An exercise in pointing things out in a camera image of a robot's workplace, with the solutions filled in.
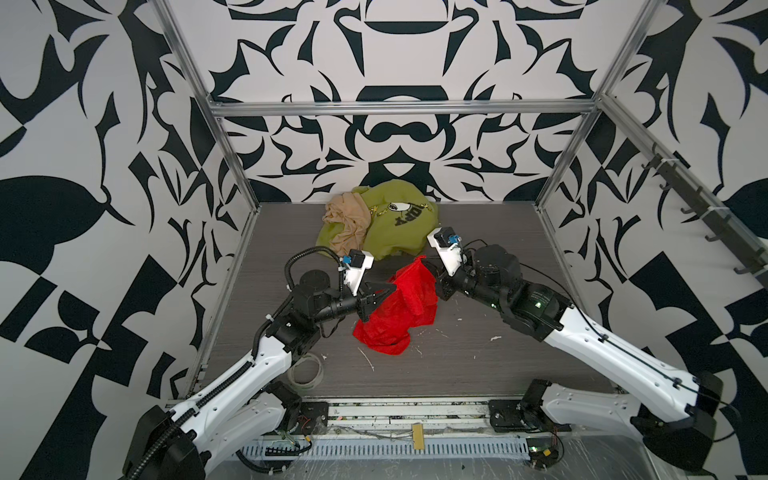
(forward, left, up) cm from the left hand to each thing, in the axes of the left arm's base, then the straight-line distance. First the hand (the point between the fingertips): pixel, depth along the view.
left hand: (396, 282), depth 68 cm
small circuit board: (-31, -33, -27) cm, 53 cm away
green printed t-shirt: (+36, -5, -18) cm, 41 cm away
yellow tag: (-27, -4, -26) cm, 37 cm away
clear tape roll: (-12, +24, -27) cm, 38 cm away
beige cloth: (+39, +13, -20) cm, 46 cm away
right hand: (+4, -7, +5) cm, 9 cm away
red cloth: (-4, -4, -4) cm, 7 cm away
